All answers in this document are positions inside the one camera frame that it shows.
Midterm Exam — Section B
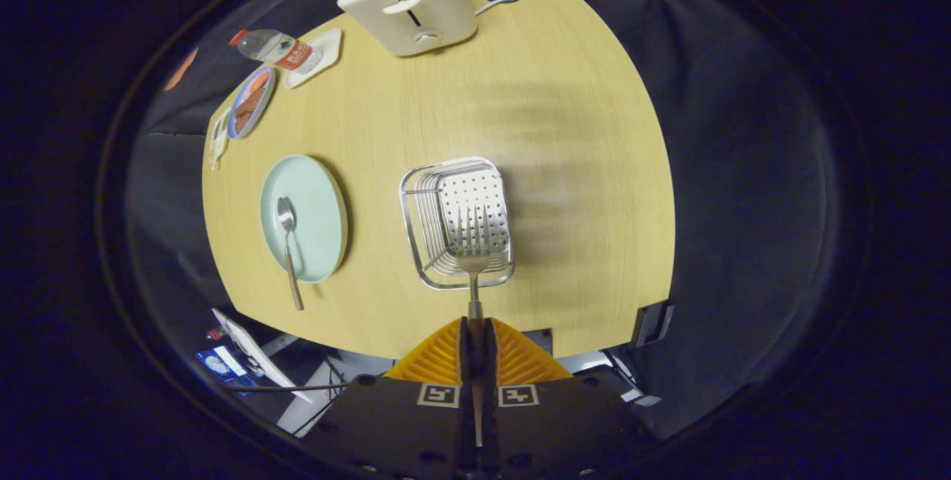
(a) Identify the clear bottle red cap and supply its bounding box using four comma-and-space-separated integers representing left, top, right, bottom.
229, 28, 324, 74

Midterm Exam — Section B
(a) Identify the metal spoon brown handle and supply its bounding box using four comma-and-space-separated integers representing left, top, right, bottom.
276, 196, 305, 311

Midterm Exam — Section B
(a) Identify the blue printed packet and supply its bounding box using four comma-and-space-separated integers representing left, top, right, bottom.
195, 346, 250, 392

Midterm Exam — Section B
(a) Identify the black backdrop cloth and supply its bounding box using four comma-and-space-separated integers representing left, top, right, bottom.
123, 0, 840, 440

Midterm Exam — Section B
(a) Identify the white flat board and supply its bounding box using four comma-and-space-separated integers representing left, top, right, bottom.
212, 308, 313, 403

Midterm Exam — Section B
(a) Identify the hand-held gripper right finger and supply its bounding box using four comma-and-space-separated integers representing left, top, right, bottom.
479, 317, 659, 480

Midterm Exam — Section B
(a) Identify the white toaster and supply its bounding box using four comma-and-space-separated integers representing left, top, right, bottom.
337, 0, 478, 57

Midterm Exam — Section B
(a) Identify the black under-table bracket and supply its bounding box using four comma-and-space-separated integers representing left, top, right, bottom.
520, 328, 554, 356

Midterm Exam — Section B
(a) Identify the white square coaster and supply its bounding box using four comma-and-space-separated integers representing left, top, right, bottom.
285, 27, 343, 89

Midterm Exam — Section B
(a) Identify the metal fork brown handle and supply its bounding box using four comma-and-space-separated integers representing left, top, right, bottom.
444, 204, 497, 450

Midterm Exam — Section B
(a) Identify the black table clamp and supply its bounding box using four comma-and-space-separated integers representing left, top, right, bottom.
632, 300, 675, 348

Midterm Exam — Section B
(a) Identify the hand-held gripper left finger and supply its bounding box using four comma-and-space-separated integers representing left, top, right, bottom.
297, 317, 477, 480

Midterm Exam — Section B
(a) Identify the blue plate with food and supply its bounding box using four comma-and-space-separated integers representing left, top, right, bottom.
227, 66, 276, 140

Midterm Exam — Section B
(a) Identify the metal wire basket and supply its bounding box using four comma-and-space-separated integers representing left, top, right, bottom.
400, 157, 516, 291

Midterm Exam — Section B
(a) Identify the light green plate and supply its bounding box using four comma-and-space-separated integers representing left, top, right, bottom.
259, 155, 348, 285

